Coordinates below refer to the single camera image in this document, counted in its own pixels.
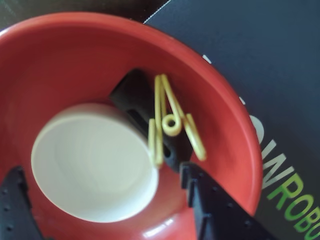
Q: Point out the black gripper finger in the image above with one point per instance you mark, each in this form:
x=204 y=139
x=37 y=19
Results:
x=12 y=205
x=220 y=220

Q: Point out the small white bowl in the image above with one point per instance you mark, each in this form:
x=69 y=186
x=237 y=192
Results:
x=95 y=162

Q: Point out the black dumbbell-shaped block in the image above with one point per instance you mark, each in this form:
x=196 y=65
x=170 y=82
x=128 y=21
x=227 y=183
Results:
x=135 y=95

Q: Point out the red bowl with black outside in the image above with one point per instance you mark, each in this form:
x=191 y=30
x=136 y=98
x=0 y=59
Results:
x=62 y=62

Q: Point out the grey mat with WOWROBO print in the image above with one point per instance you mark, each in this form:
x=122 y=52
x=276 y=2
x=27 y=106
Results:
x=250 y=37

